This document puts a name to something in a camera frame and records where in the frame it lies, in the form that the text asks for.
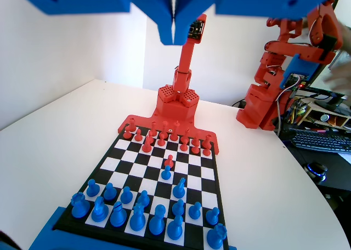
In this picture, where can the red bishop chess piece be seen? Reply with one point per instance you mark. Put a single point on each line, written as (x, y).
(153, 127)
(186, 135)

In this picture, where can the black monitor stand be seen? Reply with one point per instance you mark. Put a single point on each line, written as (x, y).
(329, 96)

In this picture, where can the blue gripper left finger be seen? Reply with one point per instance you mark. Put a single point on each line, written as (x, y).
(153, 3)

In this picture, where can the red rook chess piece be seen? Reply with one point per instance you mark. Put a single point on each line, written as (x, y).
(132, 126)
(207, 142)

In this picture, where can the red robot arm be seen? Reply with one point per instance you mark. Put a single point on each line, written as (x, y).
(257, 104)

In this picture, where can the blue queen chess piece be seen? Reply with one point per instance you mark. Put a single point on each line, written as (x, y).
(137, 220)

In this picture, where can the blue controller board housing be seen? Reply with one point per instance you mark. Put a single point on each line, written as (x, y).
(300, 67)

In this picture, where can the red queen chess piece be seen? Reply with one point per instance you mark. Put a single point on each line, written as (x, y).
(164, 127)

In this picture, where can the black camera module board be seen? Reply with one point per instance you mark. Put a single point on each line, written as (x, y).
(196, 29)

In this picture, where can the black and white chessboard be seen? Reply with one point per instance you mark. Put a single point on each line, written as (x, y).
(137, 169)

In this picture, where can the black mouse with blue light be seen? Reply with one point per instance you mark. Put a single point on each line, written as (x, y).
(316, 170)

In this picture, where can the blue rook chess piece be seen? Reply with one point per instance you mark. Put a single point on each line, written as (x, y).
(216, 237)
(80, 207)

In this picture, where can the black computer keyboard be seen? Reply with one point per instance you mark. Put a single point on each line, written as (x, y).
(321, 141)

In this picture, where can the group of blue chess pieces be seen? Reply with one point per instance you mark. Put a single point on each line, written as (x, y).
(46, 236)

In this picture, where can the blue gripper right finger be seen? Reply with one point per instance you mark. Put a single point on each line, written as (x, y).
(197, 0)

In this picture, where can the blue bishop chess piece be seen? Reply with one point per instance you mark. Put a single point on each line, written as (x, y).
(175, 229)
(118, 215)

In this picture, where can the red king chess piece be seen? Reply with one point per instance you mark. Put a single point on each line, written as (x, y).
(174, 133)

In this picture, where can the red board mounting plate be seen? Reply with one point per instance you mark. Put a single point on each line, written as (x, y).
(140, 120)

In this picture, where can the person's hand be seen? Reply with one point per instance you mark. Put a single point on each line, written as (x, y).
(342, 74)

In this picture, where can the blue king chess piece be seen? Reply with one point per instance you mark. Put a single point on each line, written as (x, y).
(157, 222)

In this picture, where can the red pawn chess piece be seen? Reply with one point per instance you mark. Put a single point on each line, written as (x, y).
(206, 152)
(138, 137)
(170, 162)
(195, 150)
(127, 135)
(161, 141)
(183, 147)

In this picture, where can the wooden desk organizer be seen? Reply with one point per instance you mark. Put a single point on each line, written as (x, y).
(307, 115)

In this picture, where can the red camera mast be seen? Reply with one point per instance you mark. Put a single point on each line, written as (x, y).
(186, 58)

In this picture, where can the blue pawn chess piece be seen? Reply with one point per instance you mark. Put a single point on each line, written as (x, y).
(109, 193)
(143, 199)
(212, 216)
(92, 189)
(194, 211)
(126, 196)
(166, 174)
(178, 206)

